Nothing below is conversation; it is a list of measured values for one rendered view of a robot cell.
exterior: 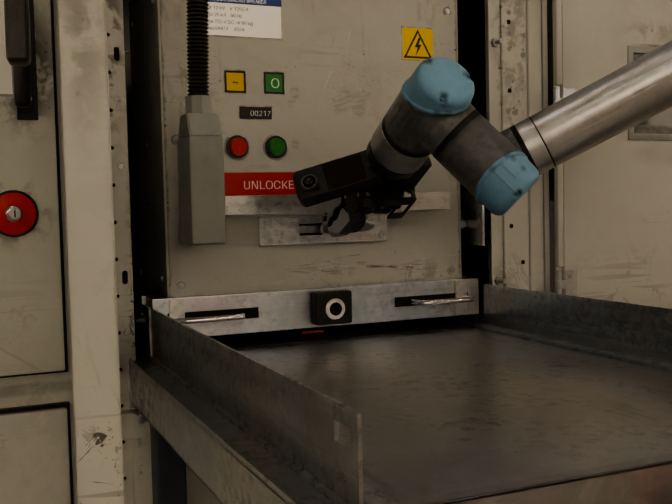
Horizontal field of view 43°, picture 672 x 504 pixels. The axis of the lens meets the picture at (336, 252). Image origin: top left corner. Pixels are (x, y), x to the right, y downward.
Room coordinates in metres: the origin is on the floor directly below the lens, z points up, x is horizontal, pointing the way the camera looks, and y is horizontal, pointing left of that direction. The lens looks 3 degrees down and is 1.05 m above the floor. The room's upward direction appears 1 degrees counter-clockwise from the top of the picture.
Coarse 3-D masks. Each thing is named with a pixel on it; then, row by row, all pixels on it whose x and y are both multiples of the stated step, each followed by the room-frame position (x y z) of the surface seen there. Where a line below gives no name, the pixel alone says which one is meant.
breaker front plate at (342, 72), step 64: (320, 0) 1.33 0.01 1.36; (384, 0) 1.37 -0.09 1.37; (448, 0) 1.42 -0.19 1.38; (256, 64) 1.29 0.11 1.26; (320, 64) 1.33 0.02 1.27; (384, 64) 1.37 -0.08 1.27; (256, 128) 1.29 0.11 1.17; (320, 128) 1.33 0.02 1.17; (192, 256) 1.25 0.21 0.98; (256, 256) 1.29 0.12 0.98; (320, 256) 1.33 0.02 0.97; (384, 256) 1.37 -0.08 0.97; (448, 256) 1.42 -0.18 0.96
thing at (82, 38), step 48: (96, 0) 0.56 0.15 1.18; (96, 48) 0.56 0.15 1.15; (96, 96) 0.56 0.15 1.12; (96, 144) 0.56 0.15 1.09; (96, 192) 0.56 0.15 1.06; (96, 240) 0.56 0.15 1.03; (96, 288) 0.56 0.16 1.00; (96, 336) 0.56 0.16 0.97; (96, 384) 0.56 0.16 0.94; (96, 432) 0.56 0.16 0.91; (96, 480) 0.56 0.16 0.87
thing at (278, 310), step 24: (312, 288) 1.31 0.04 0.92; (336, 288) 1.32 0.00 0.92; (360, 288) 1.34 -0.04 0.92; (384, 288) 1.36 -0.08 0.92; (408, 288) 1.37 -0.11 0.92; (432, 288) 1.39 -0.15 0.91; (168, 312) 1.22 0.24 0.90; (192, 312) 1.24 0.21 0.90; (216, 312) 1.25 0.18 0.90; (264, 312) 1.28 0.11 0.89; (288, 312) 1.29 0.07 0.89; (360, 312) 1.34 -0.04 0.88; (384, 312) 1.36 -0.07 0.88; (408, 312) 1.37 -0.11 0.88; (432, 312) 1.39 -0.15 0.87
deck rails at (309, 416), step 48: (192, 336) 0.96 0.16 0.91; (528, 336) 1.27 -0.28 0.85; (576, 336) 1.20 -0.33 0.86; (624, 336) 1.12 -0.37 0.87; (192, 384) 0.97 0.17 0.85; (240, 384) 0.79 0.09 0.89; (288, 384) 0.67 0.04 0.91; (288, 432) 0.68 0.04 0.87; (336, 432) 0.59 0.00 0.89; (336, 480) 0.59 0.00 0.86
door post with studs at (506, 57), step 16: (496, 0) 1.41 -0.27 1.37; (512, 0) 1.42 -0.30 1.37; (496, 16) 1.41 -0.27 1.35; (512, 16) 1.42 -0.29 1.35; (496, 32) 1.41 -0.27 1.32; (512, 32) 1.42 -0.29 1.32; (496, 48) 1.41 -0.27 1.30; (512, 48) 1.42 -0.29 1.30; (496, 64) 1.41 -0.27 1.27; (512, 64) 1.42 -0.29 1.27; (496, 80) 1.41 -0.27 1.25; (512, 80) 1.42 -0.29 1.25; (496, 96) 1.41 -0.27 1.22; (512, 96) 1.42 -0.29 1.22; (496, 112) 1.41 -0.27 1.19; (512, 112) 1.41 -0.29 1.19; (496, 128) 1.41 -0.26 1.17; (512, 208) 1.41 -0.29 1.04; (496, 224) 1.41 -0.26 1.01; (512, 224) 1.41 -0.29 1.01; (496, 240) 1.41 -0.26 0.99; (512, 240) 1.41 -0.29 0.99; (496, 256) 1.41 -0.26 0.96; (512, 256) 1.41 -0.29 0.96; (496, 272) 1.41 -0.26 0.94; (512, 272) 1.41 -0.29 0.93
